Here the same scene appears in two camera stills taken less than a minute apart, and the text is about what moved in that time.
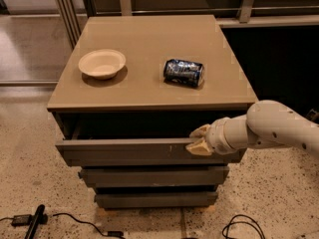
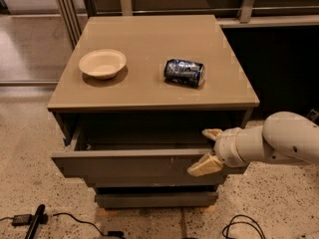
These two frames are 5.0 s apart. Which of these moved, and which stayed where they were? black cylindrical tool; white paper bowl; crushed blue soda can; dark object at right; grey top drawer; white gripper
Moved: white gripper; grey top drawer
Stayed: black cylindrical tool; white paper bowl; dark object at right; crushed blue soda can
